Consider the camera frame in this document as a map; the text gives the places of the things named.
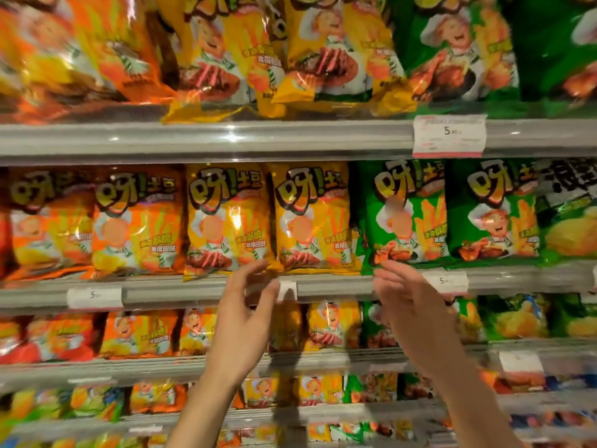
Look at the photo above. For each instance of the person's right hand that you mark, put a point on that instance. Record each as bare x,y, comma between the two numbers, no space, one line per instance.
420,321

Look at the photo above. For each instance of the person's left hand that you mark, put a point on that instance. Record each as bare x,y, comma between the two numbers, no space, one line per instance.
242,331

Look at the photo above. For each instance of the shelf row of bags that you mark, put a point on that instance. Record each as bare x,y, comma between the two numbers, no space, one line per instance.
93,401
466,60
378,328

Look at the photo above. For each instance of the green chicken snack packet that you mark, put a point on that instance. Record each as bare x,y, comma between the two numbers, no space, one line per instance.
494,214
406,214

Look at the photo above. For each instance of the yellow steak snack packet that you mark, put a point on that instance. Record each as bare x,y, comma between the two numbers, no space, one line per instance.
312,219
336,55
219,60
228,219

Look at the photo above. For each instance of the orange chef snack packet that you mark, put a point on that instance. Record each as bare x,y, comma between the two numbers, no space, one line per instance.
140,223
84,55
51,228

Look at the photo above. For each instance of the green frog chip bag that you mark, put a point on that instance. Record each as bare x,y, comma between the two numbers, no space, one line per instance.
569,219

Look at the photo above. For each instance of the red tomato chip bags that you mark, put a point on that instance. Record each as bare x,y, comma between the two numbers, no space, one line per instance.
51,340

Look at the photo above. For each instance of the white price tag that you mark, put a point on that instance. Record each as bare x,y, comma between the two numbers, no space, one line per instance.
94,297
521,362
289,291
450,136
447,282

